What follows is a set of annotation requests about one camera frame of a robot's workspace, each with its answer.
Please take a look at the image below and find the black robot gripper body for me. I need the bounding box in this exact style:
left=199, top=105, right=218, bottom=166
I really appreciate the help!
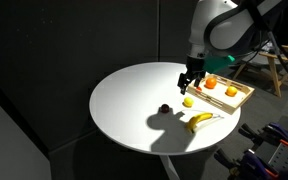
left=186, top=56, right=206, bottom=80

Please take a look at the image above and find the yellow lemon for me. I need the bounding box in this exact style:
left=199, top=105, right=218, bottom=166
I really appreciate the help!
left=183, top=97, right=194, bottom=107

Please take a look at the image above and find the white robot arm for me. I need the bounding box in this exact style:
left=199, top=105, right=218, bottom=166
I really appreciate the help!
left=178, top=0, right=288, bottom=93

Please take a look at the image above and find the wooden tray box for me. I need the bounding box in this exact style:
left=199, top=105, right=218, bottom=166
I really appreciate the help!
left=186, top=74, right=254, bottom=114

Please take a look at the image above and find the dark red plum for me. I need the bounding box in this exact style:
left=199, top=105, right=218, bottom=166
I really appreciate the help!
left=160, top=104, right=170, bottom=113

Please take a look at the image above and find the yellow orange round fruit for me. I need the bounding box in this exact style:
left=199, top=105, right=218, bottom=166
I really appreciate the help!
left=225, top=86, right=238, bottom=97

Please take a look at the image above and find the yellow banana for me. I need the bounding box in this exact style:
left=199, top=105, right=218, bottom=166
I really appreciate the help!
left=185, top=112, right=213, bottom=132

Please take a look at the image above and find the white round table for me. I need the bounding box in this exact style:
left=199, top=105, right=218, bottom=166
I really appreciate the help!
left=89, top=62, right=240, bottom=155

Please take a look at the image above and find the wooden chair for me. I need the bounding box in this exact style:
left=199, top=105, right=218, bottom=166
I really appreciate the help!
left=233, top=45, right=288, bottom=97

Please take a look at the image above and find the purple orange clamp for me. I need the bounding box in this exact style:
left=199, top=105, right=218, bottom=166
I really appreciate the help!
left=238, top=122, right=288, bottom=147

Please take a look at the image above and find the purple black clamp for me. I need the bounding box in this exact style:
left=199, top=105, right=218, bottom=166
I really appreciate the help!
left=214, top=149, right=280, bottom=180

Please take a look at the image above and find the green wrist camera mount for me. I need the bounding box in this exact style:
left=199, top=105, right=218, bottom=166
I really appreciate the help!
left=203, top=55, right=235, bottom=73

